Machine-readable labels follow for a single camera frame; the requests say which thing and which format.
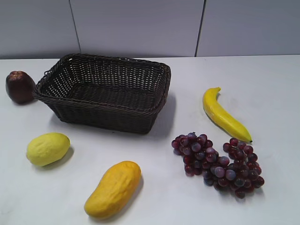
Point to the yellow plastic banana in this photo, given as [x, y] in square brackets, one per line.
[222, 118]

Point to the dark woven wicker basket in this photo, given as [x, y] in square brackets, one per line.
[115, 93]

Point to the orange yellow mango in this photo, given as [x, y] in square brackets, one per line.
[114, 190]

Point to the pale yellow mango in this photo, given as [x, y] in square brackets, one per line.
[47, 148]

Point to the purple plastic grape bunch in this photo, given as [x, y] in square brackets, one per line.
[238, 171]

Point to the dark red wax apple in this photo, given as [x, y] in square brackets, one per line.
[20, 87]

